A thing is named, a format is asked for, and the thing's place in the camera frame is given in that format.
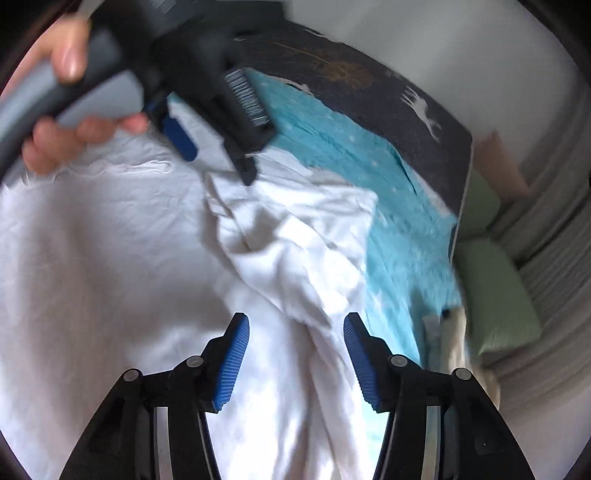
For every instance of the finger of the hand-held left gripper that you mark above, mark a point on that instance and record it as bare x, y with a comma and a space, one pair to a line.
181, 134
244, 124

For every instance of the white shirt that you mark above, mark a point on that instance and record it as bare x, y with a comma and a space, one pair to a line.
138, 277

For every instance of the person's left hand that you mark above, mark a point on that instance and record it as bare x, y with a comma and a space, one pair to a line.
69, 55

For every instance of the cream cloth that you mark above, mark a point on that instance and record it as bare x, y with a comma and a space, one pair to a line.
457, 350

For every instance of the dark deer print blanket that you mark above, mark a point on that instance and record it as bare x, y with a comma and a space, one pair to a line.
369, 78

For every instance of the pink pillow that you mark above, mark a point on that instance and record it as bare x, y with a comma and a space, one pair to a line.
501, 161

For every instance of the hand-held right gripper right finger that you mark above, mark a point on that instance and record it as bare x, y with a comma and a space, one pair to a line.
364, 364

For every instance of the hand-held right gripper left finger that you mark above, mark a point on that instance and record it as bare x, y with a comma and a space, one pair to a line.
233, 357

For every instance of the teal star print blanket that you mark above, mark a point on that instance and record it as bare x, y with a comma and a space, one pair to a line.
397, 207

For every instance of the grey striped bedding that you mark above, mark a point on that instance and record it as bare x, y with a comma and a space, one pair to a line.
554, 300

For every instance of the green pillow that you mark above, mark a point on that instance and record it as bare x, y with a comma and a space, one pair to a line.
496, 295
480, 207

